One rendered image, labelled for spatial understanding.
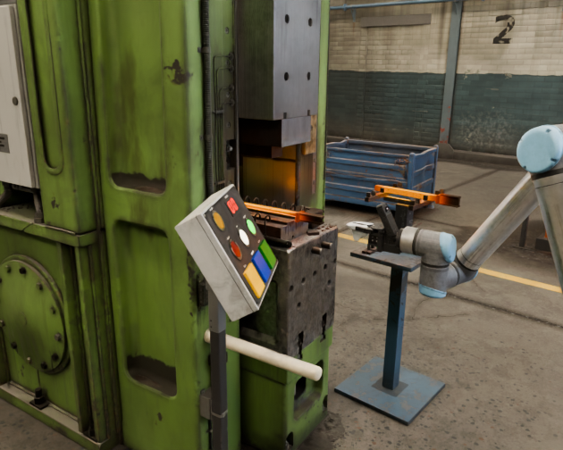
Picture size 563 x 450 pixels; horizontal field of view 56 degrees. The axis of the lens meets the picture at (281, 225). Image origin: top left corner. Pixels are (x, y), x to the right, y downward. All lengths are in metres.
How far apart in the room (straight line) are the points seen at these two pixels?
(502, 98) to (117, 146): 8.03
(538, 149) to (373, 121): 9.07
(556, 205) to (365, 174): 4.33
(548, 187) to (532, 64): 7.86
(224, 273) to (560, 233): 0.85
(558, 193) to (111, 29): 1.45
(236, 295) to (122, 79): 0.94
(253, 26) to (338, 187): 4.22
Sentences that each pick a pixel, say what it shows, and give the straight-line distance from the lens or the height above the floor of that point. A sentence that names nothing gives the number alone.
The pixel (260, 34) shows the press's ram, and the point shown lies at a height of 1.63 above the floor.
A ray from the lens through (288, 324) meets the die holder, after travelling 1.97.
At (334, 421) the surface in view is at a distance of 2.54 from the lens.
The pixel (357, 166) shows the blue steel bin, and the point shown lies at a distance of 5.76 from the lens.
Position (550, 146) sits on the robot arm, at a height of 1.35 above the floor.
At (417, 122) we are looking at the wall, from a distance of 10.02.
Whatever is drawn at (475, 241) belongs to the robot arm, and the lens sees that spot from 1.81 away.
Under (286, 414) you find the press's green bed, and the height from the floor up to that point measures 0.23.
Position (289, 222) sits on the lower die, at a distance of 1.94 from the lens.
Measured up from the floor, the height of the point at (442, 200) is 1.00.
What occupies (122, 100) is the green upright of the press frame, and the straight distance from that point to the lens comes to 1.94.
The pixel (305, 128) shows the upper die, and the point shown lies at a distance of 1.95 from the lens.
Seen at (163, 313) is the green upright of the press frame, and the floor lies 0.65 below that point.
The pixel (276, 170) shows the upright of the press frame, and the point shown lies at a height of 1.11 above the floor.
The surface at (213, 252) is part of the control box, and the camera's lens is 1.28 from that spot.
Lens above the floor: 1.54
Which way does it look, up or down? 17 degrees down
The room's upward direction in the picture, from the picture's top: 1 degrees clockwise
